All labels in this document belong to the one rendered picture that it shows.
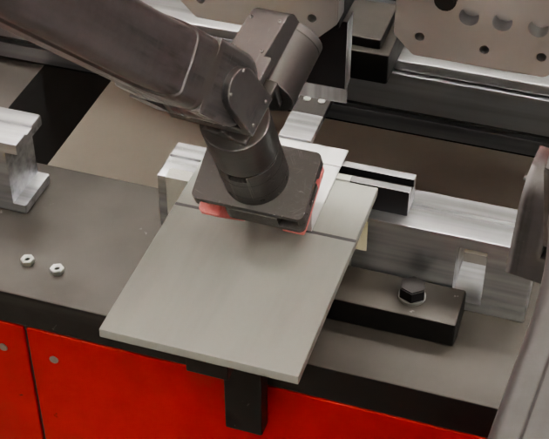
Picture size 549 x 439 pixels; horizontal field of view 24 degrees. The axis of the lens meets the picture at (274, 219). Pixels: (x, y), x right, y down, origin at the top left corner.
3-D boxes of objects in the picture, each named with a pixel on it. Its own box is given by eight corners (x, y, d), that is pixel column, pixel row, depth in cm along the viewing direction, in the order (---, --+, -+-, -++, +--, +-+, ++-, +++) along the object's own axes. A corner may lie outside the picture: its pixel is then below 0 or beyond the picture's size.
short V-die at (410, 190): (216, 177, 130) (215, 153, 128) (226, 159, 132) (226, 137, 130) (407, 216, 125) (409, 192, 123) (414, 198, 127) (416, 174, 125)
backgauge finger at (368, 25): (239, 142, 132) (238, 103, 129) (311, 17, 151) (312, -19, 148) (350, 164, 129) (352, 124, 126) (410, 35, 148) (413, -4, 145)
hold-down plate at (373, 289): (168, 283, 132) (166, 261, 130) (187, 250, 136) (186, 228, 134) (452, 347, 125) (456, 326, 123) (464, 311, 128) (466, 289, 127)
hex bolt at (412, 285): (395, 302, 125) (396, 290, 124) (401, 284, 127) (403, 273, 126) (422, 308, 124) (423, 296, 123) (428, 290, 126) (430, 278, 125)
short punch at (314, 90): (243, 91, 122) (242, 4, 116) (250, 79, 124) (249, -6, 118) (343, 109, 120) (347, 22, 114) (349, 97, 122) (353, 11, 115)
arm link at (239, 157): (184, 131, 99) (248, 155, 97) (223, 59, 101) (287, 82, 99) (202, 169, 105) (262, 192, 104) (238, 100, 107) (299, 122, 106)
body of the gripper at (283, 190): (216, 140, 114) (199, 101, 107) (325, 162, 111) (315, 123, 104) (193, 205, 111) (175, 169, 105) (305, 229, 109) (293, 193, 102)
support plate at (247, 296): (99, 337, 110) (98, 328, 109) (206, 160, 129) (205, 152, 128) (298, 385, 105) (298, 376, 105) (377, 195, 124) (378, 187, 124)
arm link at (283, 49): (132, 77, 97) (222, 97, 92) (199, -43, 100) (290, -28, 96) (199, 156, 106) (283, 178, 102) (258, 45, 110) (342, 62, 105)
